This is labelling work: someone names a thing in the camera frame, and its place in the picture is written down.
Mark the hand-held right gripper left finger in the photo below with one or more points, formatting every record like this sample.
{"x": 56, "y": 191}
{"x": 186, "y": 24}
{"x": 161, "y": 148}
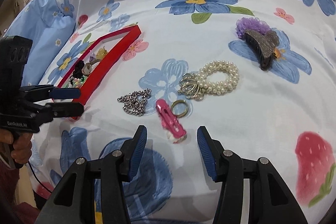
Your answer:
{"x": 135, "y": 158}

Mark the light blue pillow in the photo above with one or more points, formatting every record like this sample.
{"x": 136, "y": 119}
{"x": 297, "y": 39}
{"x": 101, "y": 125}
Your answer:
{"x": 39, "y": 24}

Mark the red cardboard box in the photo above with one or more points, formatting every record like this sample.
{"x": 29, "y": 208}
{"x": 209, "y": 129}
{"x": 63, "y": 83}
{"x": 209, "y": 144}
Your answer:
{"x": 105, "y": 71}

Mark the yellow claw clip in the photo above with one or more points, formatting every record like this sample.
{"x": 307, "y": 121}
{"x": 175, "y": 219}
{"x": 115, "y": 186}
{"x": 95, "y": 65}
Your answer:
{"x": 101, "y": 52}

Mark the purple scrunchie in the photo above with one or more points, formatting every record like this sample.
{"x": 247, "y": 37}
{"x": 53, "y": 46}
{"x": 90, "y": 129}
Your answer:
{"x": 248, "y": 26}

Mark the person's left forearm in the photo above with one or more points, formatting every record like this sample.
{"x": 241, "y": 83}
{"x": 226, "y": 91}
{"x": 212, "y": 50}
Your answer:
{"x": 8, "y": 187}

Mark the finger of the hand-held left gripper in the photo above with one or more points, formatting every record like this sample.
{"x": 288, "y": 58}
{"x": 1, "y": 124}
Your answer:
{"x": 68, "y": 109}
{"x": 65, "y": 93}

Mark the glitter claw clip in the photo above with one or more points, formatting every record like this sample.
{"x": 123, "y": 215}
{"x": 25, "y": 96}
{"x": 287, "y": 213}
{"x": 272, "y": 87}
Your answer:
{"x": 262, "y": 48}

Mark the pink snap hair clip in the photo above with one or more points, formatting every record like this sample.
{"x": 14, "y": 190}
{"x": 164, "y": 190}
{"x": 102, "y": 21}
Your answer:
{"x": 169, "y": 120}

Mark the purple hair clip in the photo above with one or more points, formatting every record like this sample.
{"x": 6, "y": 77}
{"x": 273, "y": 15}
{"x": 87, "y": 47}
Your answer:
{"x": 92, "y": 58}

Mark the person's left hand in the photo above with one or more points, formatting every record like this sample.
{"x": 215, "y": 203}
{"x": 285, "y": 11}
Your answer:
{"x": 22, "y": 150}

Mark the black scrunchie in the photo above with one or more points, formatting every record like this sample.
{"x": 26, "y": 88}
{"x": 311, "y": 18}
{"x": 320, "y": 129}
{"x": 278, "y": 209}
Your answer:
{"x": 78, "y": 68}

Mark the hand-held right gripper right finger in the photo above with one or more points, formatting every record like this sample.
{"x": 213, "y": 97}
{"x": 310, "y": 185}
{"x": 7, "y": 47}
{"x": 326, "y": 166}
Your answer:
{"x": 208, "y": 158}

